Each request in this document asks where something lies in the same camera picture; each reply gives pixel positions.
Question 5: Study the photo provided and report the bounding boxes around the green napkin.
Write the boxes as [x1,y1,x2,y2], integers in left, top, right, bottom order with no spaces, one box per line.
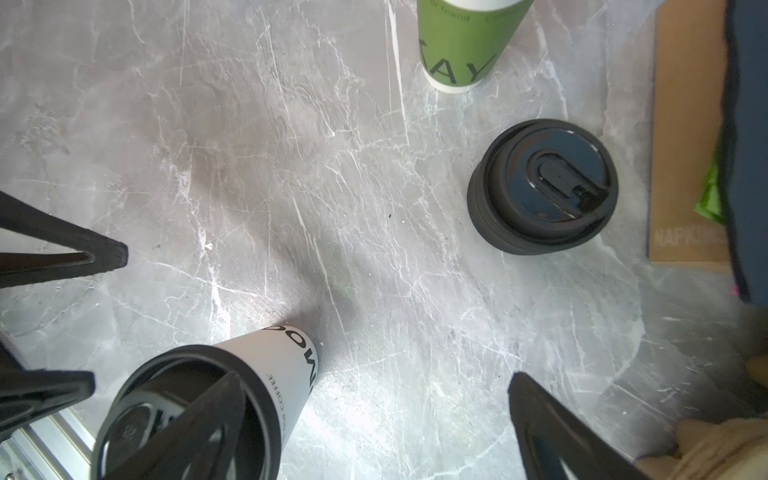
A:
[694,152,725,225]

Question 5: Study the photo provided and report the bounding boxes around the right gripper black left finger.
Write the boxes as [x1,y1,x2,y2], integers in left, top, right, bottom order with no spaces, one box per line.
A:
[101,373,245,479]

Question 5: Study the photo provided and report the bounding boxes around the brown cardboard napkin tray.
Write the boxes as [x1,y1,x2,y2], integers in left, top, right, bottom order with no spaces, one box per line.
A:
[648,1,730,272]

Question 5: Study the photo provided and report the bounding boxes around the white paper coffee cup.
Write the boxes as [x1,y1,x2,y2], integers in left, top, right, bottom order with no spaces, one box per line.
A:
[215,324,319,449]

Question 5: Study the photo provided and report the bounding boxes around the beige pulp cup carrier stack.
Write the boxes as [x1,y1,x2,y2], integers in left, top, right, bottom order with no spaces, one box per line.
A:
[634,353,768,480]

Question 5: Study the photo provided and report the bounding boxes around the stack of black lids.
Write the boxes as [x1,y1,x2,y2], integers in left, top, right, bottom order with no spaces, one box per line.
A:
[467,119,619,256]

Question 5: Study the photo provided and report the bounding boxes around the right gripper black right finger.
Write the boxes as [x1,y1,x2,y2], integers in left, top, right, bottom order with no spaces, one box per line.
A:
[508,372,646,479]

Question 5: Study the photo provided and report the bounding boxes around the dark grey napkin stack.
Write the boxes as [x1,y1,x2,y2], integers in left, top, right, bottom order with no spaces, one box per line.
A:
[719,0,767,306]

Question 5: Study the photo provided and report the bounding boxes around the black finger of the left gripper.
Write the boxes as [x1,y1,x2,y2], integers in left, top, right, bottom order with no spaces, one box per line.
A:
[1,344,96,441]
[0,190,130,290]

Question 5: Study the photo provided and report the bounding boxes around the stack of paper cups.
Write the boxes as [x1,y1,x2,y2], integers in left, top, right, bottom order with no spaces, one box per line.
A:
[417,0,533,94]

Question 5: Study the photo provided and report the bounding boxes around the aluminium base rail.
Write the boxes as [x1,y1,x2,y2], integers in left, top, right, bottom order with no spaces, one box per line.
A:
[1,409,95,480]

